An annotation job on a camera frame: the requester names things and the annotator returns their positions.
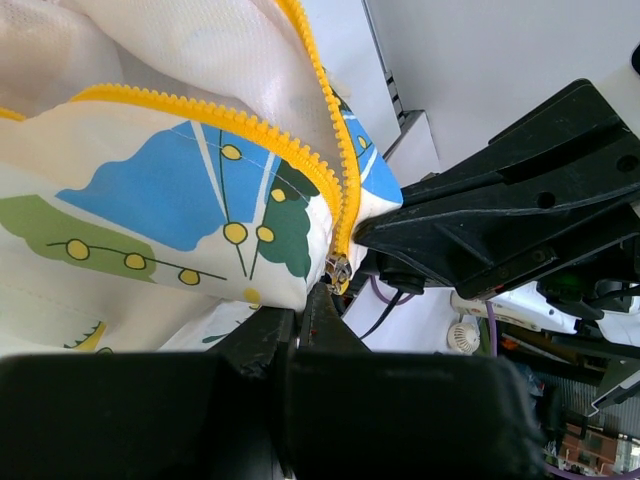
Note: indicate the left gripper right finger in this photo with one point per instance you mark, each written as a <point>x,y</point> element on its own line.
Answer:
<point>352,413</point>

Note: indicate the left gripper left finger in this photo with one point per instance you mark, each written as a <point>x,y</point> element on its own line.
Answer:
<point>175,415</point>

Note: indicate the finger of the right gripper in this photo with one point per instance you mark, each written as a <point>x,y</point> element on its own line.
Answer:
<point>557,189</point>

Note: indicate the metal zipper slider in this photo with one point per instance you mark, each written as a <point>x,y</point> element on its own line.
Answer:
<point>338,273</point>

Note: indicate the cream dinosaur print yellow-hood jacket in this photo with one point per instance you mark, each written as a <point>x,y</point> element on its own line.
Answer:
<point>161,158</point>

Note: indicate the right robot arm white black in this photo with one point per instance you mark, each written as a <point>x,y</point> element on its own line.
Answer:
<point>563,298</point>

